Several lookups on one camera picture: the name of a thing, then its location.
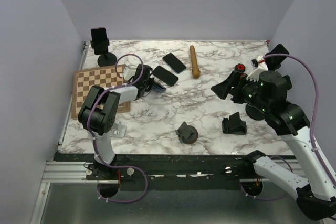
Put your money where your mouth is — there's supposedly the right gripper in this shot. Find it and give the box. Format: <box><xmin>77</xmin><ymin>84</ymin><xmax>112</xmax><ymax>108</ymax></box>
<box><xmin>211</xmin><ymin>69</ymin><xmax>270</xmax><ymax>113</ymax></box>

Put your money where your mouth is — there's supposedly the blue phone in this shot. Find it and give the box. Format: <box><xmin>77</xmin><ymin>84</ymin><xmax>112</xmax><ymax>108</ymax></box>
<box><xmin>152</xmin><ymin>81</ymin><xmax>166</xmax><ymax>92</ymax></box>

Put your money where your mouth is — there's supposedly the black phone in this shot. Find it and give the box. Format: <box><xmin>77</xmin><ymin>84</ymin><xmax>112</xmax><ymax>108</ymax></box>
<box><xmin>152</xmin><ymin>66</ymin><xmax>179</xmax><ymax>87</ymax></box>

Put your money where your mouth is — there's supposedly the teal phone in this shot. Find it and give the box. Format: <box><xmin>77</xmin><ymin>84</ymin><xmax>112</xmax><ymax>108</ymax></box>
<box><xmin>162</xmin><ymin>53</ymin><xmax>186</xmax><ymax>74</ymax></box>

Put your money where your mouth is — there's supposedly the black pole stand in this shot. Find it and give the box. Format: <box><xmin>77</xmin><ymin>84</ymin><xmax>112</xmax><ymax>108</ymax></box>
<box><xmin>245</xmin><ymin>104</ymin><xmax>265</xmax><ymax>121</ymax></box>
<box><xmin>90</xmin><ymin>39</ymin><xmax>117</xmax><ymax>67</ymax></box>

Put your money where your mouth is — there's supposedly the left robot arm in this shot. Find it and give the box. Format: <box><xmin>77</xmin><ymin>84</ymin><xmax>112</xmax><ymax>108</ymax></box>
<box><xmin>78</xmin><ymin>64</ymin><xmax>153</xmax><ymax>179</ymax></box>

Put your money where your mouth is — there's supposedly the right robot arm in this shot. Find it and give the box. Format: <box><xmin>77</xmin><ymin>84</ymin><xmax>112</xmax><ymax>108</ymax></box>
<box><xmin>211</xmin><ymin>71</ymin><xmax>335</xmax><ymax>220</ymax></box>

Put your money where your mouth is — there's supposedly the black folding stand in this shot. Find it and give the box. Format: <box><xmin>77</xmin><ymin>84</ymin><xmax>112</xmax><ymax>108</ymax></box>
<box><xmin>222</xmin><ymin>112</ymin><xmax>247</xmax><ymax>135</ymax></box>

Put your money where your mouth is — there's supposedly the silver phone stand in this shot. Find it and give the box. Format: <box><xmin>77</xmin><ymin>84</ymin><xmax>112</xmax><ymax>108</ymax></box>
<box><xmin>110</xmin><ymin>120</ymin><xmax>127</xmax><ymax>138</ymax></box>

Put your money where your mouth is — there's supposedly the round wooden base stand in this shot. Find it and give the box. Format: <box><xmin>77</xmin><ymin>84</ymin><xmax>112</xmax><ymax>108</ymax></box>
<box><xmin>175</xmin><ymin>122</ymin><xmax>198</xmax><ymax>145</ymax></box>

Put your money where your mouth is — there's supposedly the phone on rear-left stand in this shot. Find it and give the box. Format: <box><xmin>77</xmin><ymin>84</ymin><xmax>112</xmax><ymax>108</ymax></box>
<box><xmin>91</xmin><ymin>27</ymin><xmax>109</xmax><ymax>55</ymax></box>

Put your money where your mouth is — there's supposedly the phone on rear-right stand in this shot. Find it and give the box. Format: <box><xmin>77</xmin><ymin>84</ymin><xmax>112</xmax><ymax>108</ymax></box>
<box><xmin>264</xmin><ymin>44</ymin><xmax>289</xmax><ymax>70</ymax></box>

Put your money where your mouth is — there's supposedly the red black knob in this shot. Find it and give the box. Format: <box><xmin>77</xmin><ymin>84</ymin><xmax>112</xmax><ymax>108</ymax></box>
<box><xmin>234</xmin><ymin>63</ymin><xmax>246</xmax><ymax>73</ymax></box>

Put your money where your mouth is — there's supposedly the wooden rolling pin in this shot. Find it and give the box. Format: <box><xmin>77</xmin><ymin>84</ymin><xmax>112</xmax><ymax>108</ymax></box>
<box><xmin>190</xmin><ymin>45</ymin><xmax>201</xmax><ymax>79</ymax></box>

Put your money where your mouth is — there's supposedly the wooden chessboard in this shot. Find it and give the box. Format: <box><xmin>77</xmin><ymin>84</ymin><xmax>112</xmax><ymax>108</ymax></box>
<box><xmin>70</xmin><ymin>63</ymin><xmax>131</xmax><ymax>120</ymax></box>

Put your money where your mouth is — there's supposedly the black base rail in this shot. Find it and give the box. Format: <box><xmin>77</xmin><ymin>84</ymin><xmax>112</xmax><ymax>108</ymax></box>
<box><xmin>86</xmin><ymin>153</ymin><xmax>308</xmax><ymax>192</ymax></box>

